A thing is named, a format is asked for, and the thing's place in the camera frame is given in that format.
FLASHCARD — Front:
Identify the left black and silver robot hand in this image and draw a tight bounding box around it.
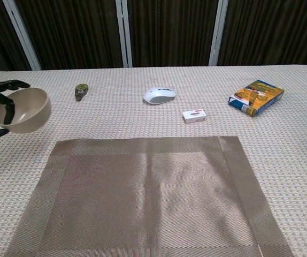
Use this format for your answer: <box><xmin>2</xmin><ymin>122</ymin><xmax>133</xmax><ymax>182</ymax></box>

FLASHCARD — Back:
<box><xmin>0</xmin><ymin>79</ymin><xmax>32</xmax><ymax>141</ymax></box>

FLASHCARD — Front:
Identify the beige plastic bowl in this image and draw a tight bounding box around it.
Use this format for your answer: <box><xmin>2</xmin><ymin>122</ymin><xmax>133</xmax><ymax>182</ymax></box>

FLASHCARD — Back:
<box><xmin>0</xmin><ymin>87</ymin><xmax>51</xmax><ymax>134</ymax></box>

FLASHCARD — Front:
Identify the brown woven placemat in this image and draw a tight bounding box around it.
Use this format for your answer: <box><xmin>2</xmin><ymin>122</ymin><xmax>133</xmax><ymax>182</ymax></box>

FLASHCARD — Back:
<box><xmin>3</xmin><ymin>135</ymin><xmax>295</xmax><ymax>257</ymax></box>

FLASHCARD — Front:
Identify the green correction tape dispenser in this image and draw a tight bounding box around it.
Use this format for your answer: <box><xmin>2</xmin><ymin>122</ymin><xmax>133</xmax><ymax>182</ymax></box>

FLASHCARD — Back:
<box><xmin>74</xmin><ymin>83</ymin><xmax>89</xmax><ymax>102</ymax></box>

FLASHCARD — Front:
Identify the dark pleated curtain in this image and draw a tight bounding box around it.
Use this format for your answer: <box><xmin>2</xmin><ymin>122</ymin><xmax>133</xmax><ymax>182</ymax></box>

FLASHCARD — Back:
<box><xmin>0</xmin><ymin>0</ymin><xmax>307</xmax><ymax>75</ymax></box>

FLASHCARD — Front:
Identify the beige woven tablecloth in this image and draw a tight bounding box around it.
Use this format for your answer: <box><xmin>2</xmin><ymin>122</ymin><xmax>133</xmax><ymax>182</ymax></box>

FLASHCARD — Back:
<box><xmin>0</xmin><ymin>64</ymin><xmax>307</xmax><ymax>257</ymax></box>

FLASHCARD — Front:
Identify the white and grey computer mouse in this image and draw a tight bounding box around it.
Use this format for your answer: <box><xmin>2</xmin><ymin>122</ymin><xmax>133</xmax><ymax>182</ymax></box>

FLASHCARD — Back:
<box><xmin>142</xmin><ymin>87</ymin><xmax>176</xmax><ymax>105</ymax></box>

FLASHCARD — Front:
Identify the small white cardboard box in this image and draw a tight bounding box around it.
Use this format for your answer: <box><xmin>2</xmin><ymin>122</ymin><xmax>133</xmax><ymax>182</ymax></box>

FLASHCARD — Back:
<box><xmin>182</xmin><ymin>109</ymin><xmax>207</xmax><ymax>124</ymax></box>

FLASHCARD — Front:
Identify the blue and yellow snack box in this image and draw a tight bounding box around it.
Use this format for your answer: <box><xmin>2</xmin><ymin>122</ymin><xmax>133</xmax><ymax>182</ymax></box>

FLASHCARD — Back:
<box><xmin>228</xmin><ymin>79</ymin><xmax>285</xmax><ymax>118</ymax></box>

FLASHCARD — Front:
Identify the white metal frame post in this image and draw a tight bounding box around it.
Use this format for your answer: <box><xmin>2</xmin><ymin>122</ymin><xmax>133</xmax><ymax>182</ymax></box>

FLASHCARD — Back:
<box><xmin>2</xmin><ymin>0</ymin><xmax>42</xmax><ymax>71</ymax></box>
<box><xmin>115</xmin><ymin>0</ymin><xmax>133</xmax><ymax>68</ymax></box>
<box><xmin>208</xmin><ymin>0</ymin><xmax>228</xmax><ymax>67</ymax></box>

